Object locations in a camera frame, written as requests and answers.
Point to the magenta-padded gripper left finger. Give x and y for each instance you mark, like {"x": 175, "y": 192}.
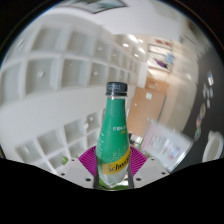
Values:
{"x": 78, "y": 173}

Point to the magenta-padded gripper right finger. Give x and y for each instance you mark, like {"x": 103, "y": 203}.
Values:
{"x": 150, "y": 170}

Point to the green plastic drink bottle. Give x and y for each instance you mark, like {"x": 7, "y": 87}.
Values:
{"x": 113, "y": 140}

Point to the ceiling lights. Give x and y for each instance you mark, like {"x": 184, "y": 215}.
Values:
{"x": 125, "y": 45}

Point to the framed landscape picture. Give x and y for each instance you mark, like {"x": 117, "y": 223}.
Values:
{"x": 100, "y": 5}

